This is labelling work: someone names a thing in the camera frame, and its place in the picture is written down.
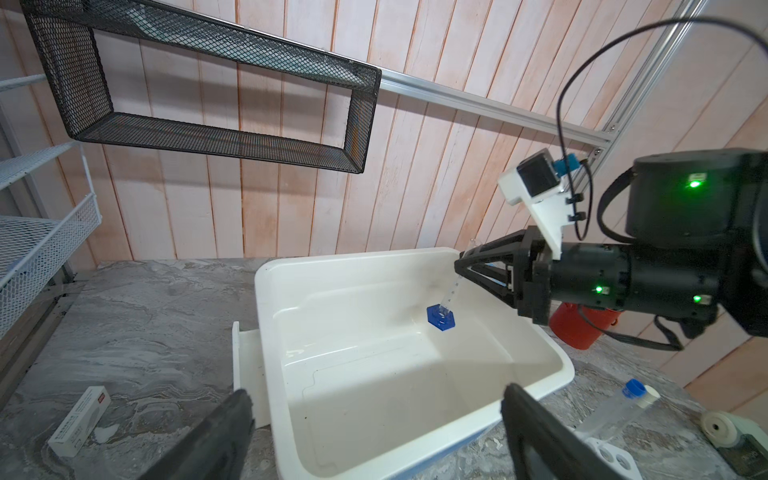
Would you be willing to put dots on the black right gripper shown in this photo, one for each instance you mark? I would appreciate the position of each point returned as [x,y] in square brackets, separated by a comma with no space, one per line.
[592,275]

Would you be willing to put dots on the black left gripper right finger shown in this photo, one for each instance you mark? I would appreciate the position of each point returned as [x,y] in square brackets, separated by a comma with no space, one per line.
[541,447]

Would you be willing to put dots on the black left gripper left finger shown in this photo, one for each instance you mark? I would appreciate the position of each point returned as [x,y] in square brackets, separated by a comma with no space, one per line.
[215,449]

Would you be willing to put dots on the blue-capped test tube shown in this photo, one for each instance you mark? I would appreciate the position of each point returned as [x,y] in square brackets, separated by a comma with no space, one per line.
[618,411]

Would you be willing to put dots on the blue-based graduated cylinder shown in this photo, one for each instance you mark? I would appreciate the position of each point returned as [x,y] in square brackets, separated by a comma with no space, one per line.
[441,315]

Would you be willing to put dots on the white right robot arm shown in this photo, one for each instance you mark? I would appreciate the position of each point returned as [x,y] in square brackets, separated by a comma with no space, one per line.
[695,244]

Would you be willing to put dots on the red pencil cup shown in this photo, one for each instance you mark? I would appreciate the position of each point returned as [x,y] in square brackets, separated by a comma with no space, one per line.
[578,326]

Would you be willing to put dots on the small white cardboard box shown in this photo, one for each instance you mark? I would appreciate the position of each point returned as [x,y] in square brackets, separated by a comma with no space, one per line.
[79,423]

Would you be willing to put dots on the white plastic storage bin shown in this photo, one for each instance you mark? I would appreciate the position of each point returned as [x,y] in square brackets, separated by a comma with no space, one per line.
[354,382]

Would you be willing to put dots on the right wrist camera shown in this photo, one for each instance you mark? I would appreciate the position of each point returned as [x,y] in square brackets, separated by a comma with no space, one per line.
[540,183]

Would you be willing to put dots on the white wire mesh shelf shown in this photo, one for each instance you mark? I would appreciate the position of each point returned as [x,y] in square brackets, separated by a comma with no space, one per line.
[34,249]

